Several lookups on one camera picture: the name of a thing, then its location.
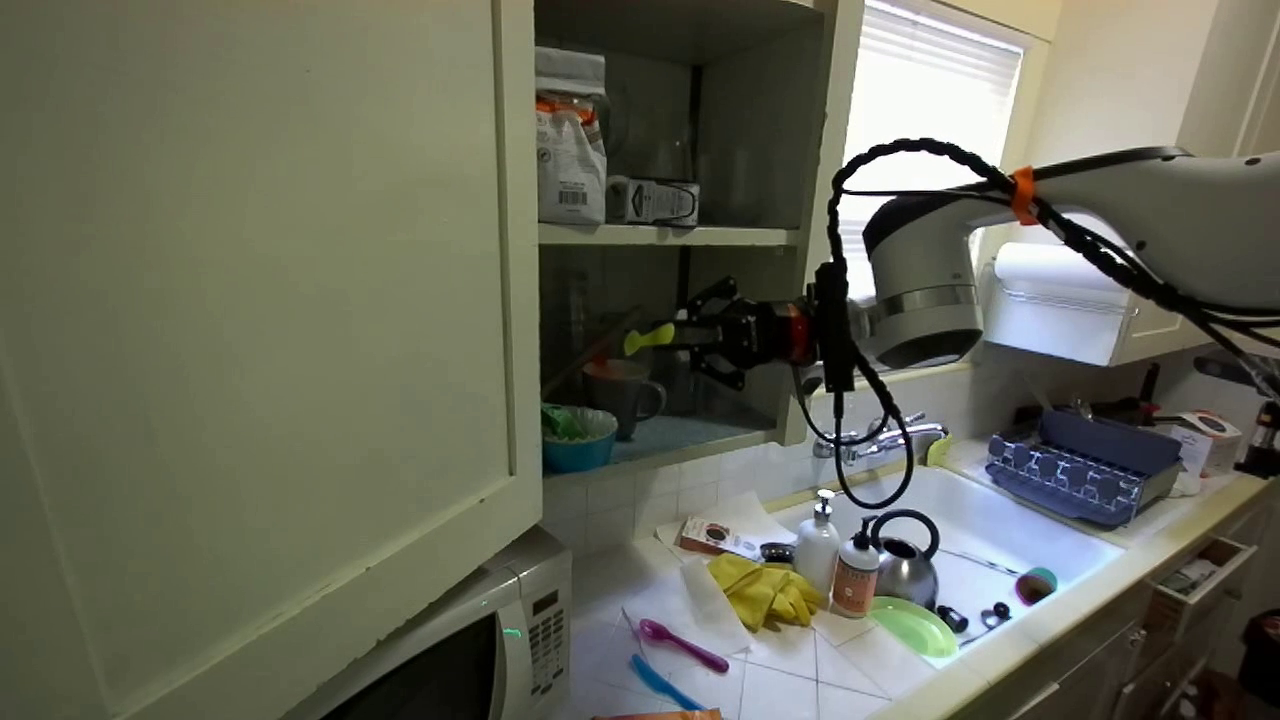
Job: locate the white microwave oven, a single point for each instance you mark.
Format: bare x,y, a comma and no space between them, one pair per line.
521,642

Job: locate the green item in bowl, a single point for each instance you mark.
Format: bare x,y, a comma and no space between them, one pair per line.
565,424

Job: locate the white tall cabinet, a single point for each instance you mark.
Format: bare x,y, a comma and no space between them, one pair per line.
1234,64

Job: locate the cream cabinet door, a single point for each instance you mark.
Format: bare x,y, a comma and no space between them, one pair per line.
264,332

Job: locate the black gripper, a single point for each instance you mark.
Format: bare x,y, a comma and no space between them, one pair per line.
770,340

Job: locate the small silver box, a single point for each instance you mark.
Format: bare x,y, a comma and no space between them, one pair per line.
654,200

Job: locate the green plastic plate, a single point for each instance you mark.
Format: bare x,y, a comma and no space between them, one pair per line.
921,630

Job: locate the small red white packet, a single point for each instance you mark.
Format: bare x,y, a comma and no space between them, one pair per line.
715,537

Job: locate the yellow rubber glove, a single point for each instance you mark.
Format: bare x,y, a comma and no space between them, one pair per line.
734,582
798,600

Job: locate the orange soap pump bottle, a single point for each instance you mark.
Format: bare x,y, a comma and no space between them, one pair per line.
859,584

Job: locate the blue plastic spoon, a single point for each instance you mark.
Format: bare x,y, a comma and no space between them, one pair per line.
656,678

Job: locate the chrome sink faucet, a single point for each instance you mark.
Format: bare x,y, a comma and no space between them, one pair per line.
864,453

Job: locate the small colourful ball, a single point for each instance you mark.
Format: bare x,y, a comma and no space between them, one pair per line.
1038,584

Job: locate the blue dish rack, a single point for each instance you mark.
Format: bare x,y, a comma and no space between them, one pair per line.
1083,486

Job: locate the white kitchen sink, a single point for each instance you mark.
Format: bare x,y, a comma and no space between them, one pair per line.
1015,532

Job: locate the small black sink item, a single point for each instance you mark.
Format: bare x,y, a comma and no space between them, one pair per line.
994,615
952,616

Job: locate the green plastic spoon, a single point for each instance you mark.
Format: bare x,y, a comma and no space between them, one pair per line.
651,336

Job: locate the blue bowl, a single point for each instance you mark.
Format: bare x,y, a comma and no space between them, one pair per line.
583,453

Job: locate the white window blind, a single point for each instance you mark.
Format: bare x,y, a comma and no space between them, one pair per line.
921,92

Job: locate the white soap pump bottle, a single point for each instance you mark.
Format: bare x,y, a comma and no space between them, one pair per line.
819,551

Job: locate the cream kitchen wall cabinet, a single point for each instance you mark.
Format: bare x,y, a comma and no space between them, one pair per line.
814,132

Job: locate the cream base cabinet drawers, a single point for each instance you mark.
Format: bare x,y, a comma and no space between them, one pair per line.
1104,665

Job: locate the gray mug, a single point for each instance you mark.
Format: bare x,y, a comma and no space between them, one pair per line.
630,397

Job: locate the small white box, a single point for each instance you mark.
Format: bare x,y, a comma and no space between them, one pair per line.
1204,443

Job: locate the white paper towel roll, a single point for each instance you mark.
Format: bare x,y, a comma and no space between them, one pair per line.
1066,304

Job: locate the pink plastic spoon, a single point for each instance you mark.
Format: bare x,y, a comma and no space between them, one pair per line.
674,638

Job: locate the white orange food bag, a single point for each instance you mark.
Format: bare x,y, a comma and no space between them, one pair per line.
569,160

